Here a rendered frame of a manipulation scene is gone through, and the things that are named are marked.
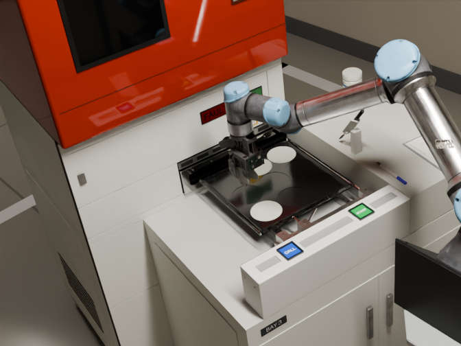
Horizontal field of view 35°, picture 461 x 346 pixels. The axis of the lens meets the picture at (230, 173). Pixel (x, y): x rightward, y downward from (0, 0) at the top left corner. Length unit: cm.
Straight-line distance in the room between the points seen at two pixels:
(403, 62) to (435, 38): 270
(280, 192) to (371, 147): 33
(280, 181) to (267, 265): 46
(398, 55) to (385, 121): 69
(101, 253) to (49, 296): 110
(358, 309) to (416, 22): 261
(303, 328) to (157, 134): 76
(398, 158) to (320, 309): 54
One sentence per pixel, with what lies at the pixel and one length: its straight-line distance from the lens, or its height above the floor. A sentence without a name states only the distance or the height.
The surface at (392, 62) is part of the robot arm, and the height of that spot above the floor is 145.
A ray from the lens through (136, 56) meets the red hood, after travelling 214.
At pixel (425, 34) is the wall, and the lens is 461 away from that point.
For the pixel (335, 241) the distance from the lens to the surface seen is 208.
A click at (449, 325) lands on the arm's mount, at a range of 200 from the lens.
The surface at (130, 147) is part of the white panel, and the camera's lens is 232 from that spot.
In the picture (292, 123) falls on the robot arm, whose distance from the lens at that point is 214.
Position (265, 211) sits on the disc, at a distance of 229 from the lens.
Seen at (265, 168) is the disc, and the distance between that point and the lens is 247.
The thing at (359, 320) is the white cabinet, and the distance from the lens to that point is 238.
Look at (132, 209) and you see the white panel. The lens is 243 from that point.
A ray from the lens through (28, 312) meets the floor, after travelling 351.
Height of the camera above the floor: 235
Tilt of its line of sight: 36 degrees down
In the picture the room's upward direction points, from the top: 9 degrees counter-clockwise
